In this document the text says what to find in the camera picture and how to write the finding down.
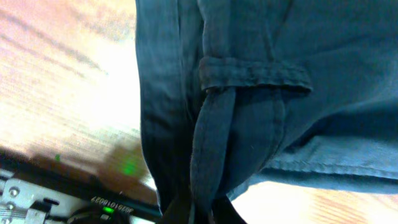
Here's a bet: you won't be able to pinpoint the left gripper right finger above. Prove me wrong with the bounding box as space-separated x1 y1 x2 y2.
213 196 247 224

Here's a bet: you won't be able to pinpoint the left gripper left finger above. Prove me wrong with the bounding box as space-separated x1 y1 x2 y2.
157 192 195 224

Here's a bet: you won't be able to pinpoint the navy blue shorts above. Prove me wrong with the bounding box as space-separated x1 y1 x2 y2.
135 0 398 224

